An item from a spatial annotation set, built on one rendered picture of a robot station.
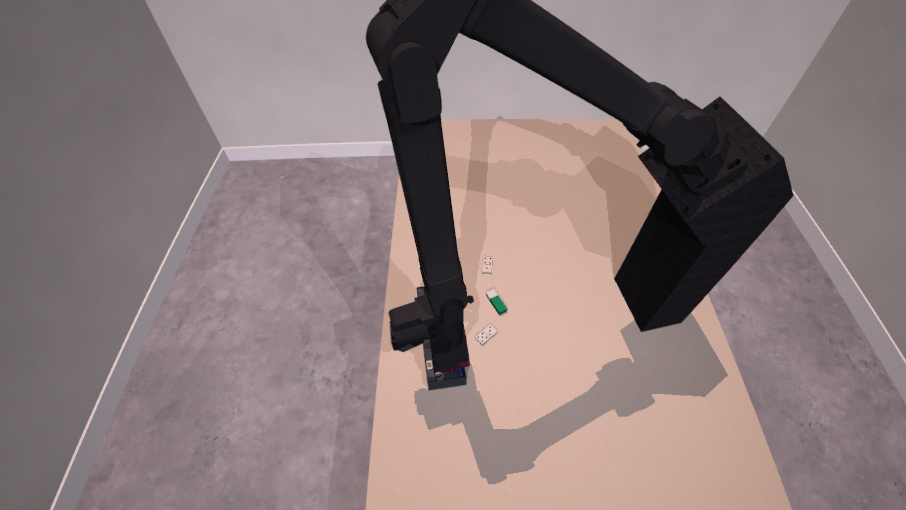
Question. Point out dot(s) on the black rack of bins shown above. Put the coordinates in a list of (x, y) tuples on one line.
[(446, 379)]

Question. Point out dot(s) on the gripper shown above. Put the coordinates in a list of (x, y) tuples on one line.
[(458, 356)]

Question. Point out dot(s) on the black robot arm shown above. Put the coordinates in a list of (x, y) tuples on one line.
[(528, 34)]

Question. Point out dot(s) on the green and white eraser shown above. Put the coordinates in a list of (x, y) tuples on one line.
[(496, 302)]

